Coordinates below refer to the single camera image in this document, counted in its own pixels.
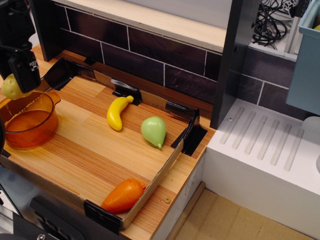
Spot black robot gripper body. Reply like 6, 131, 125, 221
0, 0, 36, 58

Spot white dish drainer sink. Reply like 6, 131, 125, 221
202, 100, 320, 239

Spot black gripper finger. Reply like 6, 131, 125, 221
8, 51, 41, 94

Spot yellow toy banana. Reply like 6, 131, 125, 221
106, 95, 134, 131

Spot dark grey vertical post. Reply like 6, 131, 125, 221
210, 0, 260, 129

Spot green toy pear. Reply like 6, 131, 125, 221
141, 116, 167, 149

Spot tangled black cables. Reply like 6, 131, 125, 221
251, 0, 298, 50

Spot cardboard fence with black tape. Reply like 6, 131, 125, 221
0, 59, 213, 240

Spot orange toy carrot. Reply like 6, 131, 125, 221
101, 178, 146, 214

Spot teal plastic bin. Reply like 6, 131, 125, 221
286, 0, 320, 115

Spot orange transparent plastic pot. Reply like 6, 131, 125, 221
0, 90, 61, 149

